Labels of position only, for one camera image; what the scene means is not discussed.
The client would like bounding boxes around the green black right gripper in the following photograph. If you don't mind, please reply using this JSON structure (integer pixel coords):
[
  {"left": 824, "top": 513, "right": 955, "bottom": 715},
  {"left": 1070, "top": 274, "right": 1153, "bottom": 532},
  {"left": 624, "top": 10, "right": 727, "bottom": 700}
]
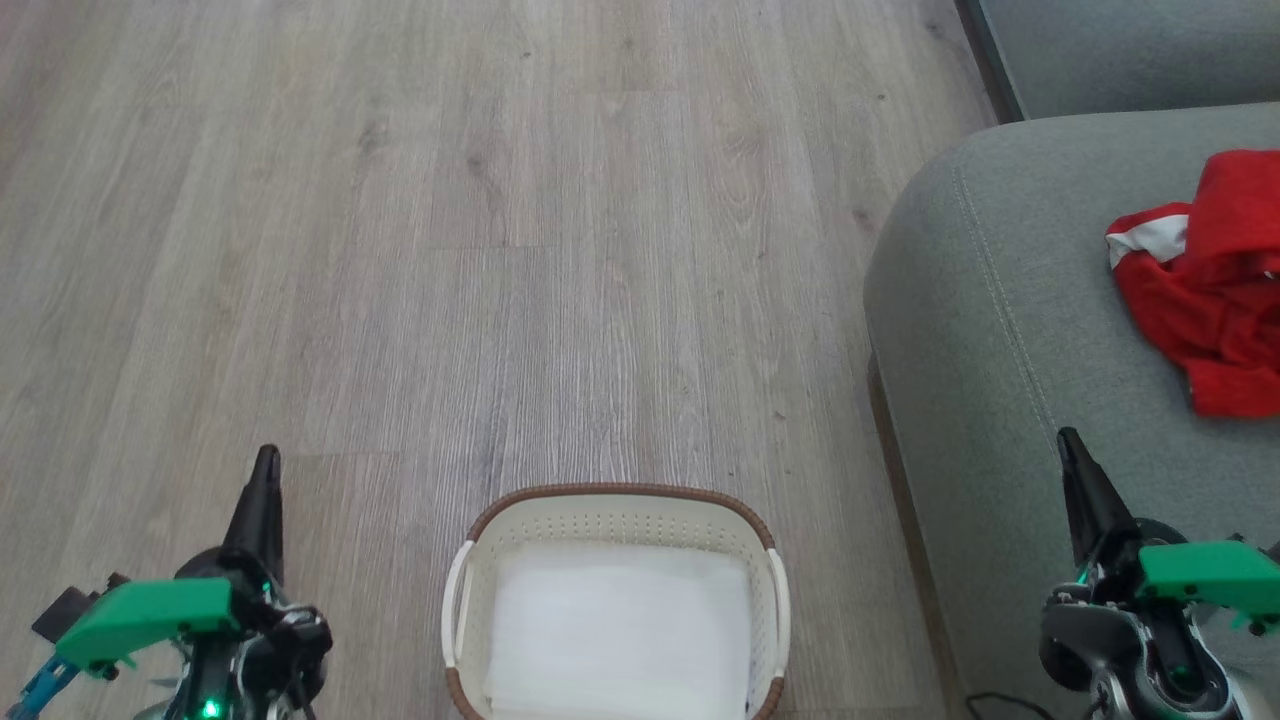
[{"left": 1037, "top": 427, "right": 1280, "bottom": 720}]

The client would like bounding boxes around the grey fabric sofa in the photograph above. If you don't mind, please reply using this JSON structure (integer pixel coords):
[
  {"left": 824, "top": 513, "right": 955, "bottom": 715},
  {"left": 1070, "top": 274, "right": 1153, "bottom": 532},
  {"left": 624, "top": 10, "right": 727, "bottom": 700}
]
[{"left": 863, "top": 0, "right": 1280, "bottom": 720}]

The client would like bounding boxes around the white laundry basket brown rim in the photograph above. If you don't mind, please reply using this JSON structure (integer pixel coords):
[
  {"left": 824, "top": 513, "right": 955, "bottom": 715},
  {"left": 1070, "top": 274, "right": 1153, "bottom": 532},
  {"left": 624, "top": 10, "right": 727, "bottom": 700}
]
[{"left": 441, "top": 483, "right": 794, "bottom": 720}]

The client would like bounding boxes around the thin black cable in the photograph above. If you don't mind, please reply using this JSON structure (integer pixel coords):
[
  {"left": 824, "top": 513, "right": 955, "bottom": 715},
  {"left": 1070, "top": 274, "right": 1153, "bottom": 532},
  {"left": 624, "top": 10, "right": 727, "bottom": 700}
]
[{"left": 964, "top": 689, "right": 1057, "bottom": 720}]

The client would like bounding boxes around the red white sports jersey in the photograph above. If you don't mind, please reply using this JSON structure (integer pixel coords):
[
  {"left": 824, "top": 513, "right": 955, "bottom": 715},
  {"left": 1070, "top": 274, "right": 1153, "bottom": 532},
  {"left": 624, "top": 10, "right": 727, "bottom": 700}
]
[{"left": 1104, "top": 149, "right": 1280, "bottom": 420}]

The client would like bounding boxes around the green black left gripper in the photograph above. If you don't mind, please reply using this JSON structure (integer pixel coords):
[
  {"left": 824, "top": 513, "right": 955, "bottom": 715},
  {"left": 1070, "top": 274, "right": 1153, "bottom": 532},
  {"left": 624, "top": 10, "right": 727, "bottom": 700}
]
[{"left": 54, "top": 444, "right": 334, "bottom": 720}]

